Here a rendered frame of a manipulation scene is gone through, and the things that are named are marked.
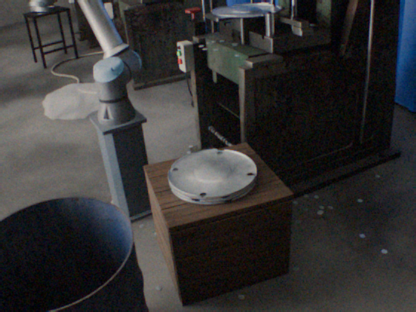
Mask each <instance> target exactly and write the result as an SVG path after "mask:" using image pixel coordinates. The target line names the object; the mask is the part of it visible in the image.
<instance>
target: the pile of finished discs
mask: <svg viewBox="0 0 416 312"><path fill-rule="evenodd" d="M168 176H169V185H170V187H171V188H172V192H173V193H174V194H175V195H176V196H177V197H179V198H180V199H182V200H184V201H188V202H190V203H194V204H203V205H215V204H224V203H227V202H226V200H229V202H231V201H234V200H237V199H239V198H241V197H243V196H245V195H246V194H247V193H248V192H250V191H251V190H252V189H253V187H254V186H255V185H256V179H257V168H256V165H255V163H254V162H253V160H252V159H251V158H249V157H248V156H246V155H244V154H242V153H240V152H236V151H233V150H229V149H225V150H221V151H219V150H218V149H205V150H200V151H197V152H193V153H190V154H187V155H185V156H183V157H181V158H179V159H178V160H176V161H175V162H174V163H173V164H172V165H171V169H170V170H169V174H168Z"/></svg>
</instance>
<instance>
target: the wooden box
mask: <svg viewBox="0 0 416 312"><path fill-rule="evenodd" d="M225 149H229V150H233V151H236V152H240V153H242V154H244V155H246V156H248V157H249V158H251V159H252V160H253V162H254V163H255V165H256V168H257V179H256V185H255V186H254V187H253V189H252V190H251V191H250V192H248V193H247V194H246V195H245V196H243V197H241V198H239V199H237V200H234V201H231V202H229V200H226V202H227V203H224V204H215V205H203V204H194V203H190V202H188V201H184V200H182V199H180V198H179V197H177V196H176V195H175V194H174V193H173V192H172V188H171V187H170V185H169V176H168V174H169V170H170V169H171V165H172V164H173V163H174V162H175V161H176V160H178V159H179V158H180V157H179V158H175V159H171V160H166V161H163V162H159V163H153V164H149V165H146V166H143V170H144V172H145V176H146V183H147V188H148V193H149V200H150V205H151V209H152V214H153V217H154V222H155V229H156V233H157V241H158V243H159V245H160V249H161V252H162V254H163V257H164V259H165V262H166V266H167V267H168V270H169V274H170V276H171V278H172V281H173V283H174V286H175V289H176V291H177V294H178V297H179V299H180V301H181V303H182V305H183V306H184V305H188V304H193V303H196V302H199V301H202V300H205V299H210V298H212V297H215V296H220V295H222V294H225V293H228V292H230V291H236V290H240V289H242V288H244V287H248V286H251V285H255V284H258V283H259V282H263V281H266V280H268V279H272V278H275V277H277V276H281V275H284V274H286V273H288V267H289V264H290V252H289V251H290V235H291V226H292V207H293V200H292V199H291V198H293V194H292V192H291V191H290V190H289V189H288V188H287V187H286V186H285V185H284V184H283V182H282V181H281V180H279V178H278V177H277V176H276V175H275V174H274V172H273V171H272V170H271V169H270V168H269V167H268V166H267V165H266V164H265V163H264V161H263V160H262V159H261V158H260V157H259V156H258V155H257V154H256V152H255V151H254V150H253V149H252V148H251V147H250V146H249V145H248V144H247V143H239V144H236V145H233V146H227V147H223V148H220V149H218V150H219V151H221V150H225Z"/></svg>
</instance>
